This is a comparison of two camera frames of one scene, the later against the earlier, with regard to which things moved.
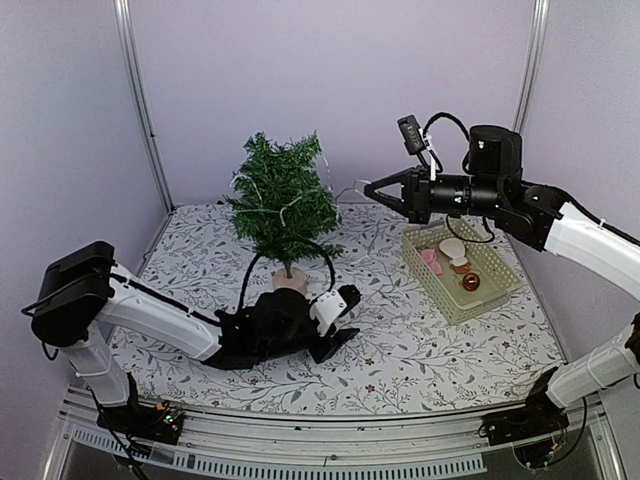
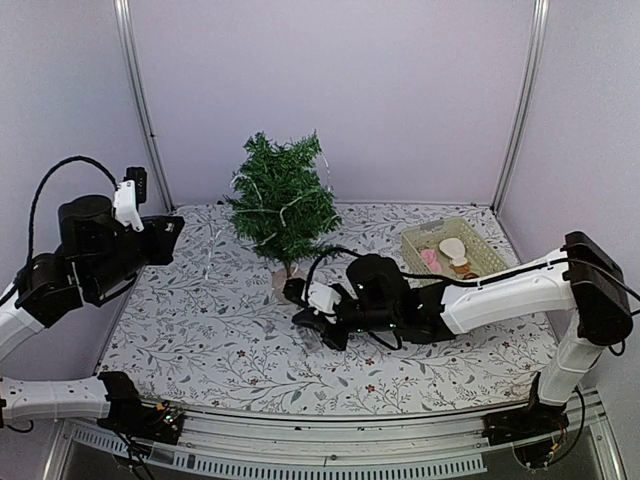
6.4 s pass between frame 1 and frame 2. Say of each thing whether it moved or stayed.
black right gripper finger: moved
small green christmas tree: stayed
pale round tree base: stayed
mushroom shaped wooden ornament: stayed
